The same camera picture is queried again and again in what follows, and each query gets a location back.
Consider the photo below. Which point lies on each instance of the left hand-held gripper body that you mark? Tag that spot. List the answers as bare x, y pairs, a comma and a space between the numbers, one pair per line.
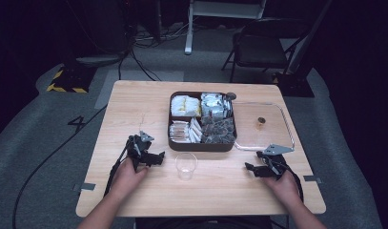
140, 149

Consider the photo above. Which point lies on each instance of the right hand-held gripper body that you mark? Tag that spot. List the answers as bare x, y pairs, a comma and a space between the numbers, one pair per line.
272, 159

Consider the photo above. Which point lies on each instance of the person's right hand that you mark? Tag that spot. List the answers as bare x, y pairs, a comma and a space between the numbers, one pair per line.
283, 187

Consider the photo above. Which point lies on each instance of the person's left hand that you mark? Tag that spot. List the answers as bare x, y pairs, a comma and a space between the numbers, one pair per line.
128, 178

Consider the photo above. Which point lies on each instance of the clear plastic cup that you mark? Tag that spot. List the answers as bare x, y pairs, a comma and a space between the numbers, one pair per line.
186, 167

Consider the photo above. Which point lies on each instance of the clear tray lid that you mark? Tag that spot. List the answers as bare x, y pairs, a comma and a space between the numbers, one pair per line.
252, 136

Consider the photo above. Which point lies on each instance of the pile of clear packets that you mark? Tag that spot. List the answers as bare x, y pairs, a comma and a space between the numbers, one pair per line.
179, 132

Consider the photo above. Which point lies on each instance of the brown compartment tray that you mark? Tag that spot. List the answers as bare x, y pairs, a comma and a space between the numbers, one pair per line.
201, 147

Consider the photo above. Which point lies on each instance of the row of white sachets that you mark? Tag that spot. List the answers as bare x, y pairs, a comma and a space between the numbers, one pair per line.
195, 130

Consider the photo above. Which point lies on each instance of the grey tape piece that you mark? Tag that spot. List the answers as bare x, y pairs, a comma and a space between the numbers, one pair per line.
86, 186
311, 178

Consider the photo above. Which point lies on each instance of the pile of dark packets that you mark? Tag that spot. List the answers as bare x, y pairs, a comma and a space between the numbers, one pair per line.
218, 130

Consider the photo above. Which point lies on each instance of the pile of white yellow packets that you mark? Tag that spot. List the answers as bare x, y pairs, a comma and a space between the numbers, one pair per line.
185, 106

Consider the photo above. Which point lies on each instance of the pile of silver packets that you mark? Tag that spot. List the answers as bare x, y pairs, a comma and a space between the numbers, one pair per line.
214, 105

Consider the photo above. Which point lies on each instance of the small dark round cap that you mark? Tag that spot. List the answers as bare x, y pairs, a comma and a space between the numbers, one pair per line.
231, 95

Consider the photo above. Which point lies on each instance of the black stand with base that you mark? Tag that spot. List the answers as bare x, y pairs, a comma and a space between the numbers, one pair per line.
296, 82

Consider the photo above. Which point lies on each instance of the yellow black striped stand base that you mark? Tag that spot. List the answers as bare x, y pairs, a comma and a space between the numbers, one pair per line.
71, 81

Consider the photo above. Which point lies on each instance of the black folding chair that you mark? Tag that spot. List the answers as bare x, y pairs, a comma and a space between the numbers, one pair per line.
258, 51

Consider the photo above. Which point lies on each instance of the white desk frame leg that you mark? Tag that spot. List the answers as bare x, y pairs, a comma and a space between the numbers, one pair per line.
189, 31

